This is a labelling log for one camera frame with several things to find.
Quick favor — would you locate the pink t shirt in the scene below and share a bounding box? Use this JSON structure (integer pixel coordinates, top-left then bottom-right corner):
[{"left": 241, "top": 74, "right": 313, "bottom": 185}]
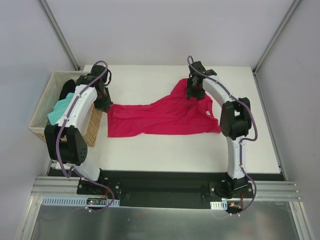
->
[{"left": 107, "top": 78, "right": 221, "bottom": 138}]

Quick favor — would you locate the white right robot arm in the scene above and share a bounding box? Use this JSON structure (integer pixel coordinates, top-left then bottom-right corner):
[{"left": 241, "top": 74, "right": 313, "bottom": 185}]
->
[{"left": 186, "top": 56, "right": 252, "bottom": 198}]

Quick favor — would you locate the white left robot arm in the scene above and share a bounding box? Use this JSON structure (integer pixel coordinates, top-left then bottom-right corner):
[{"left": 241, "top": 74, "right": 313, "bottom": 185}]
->
[{"left": 44, "top": 60, "right": 113, "bottom": 195}]

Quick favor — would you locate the black t shirt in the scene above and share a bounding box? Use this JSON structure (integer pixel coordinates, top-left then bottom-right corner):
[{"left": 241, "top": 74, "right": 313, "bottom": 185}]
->
[{"left": 58, "top": 79, "right": 76, "bottom": 101}]

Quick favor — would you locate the teal t shirt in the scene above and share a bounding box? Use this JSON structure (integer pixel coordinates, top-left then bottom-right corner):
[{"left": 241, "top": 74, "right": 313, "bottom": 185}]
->
[{"left": 47, "top": 92, "right": 74, "bottom": 125}]

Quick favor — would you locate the wicker laundry basket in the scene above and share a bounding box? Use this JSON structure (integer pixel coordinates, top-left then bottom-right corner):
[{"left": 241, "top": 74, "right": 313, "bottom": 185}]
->
[{"left": 28, "top": 71, "right": 102, "bottom": 147}]

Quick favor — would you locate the right aluminium frame post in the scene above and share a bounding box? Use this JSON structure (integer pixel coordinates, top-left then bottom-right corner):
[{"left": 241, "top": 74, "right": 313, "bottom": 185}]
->
[{"left": 252, "top": 0, "right": 303, "bottom": 76}]

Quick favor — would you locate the aluminium frame post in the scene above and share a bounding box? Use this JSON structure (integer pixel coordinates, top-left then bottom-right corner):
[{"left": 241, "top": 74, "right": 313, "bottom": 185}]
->
[
  {"left": 37, "top": 0, "right": 81, "bottom": 71},
  {"left": 252, "top": 0, "right": 303, "bottom": 76}
]

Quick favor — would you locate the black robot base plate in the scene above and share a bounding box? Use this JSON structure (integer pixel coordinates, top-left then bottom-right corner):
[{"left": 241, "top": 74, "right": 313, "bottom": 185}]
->
[{"left": 76, "top": 170, "right": 254, "bottom": 210}]

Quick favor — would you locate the left aluminium frame post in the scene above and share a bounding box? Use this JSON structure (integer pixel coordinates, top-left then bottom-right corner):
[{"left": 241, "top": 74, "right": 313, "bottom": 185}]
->
[{"left": 37, "top": 0, "right": 81, "bottom": 71}]

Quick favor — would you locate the left white cable duct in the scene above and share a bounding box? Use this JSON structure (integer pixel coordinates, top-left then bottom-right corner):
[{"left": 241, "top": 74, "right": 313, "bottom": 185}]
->
[{"left": 42, "top": 196, "right": 120, "bottom": 208}]

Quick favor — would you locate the white cable duct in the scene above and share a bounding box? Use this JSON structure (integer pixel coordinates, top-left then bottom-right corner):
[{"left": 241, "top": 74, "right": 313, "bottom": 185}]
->
[
  {"left": 210, "top": 200, "right": 228, "bottom": 211},
  {"left": 42, "top": 196, "right": 120, "bottom": 208}
]

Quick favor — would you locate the right white cable duct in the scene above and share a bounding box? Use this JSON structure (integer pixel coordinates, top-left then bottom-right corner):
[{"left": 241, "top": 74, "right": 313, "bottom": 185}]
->
[{"left": 210, "top": 200, "right": 228, "bottom": 211}]

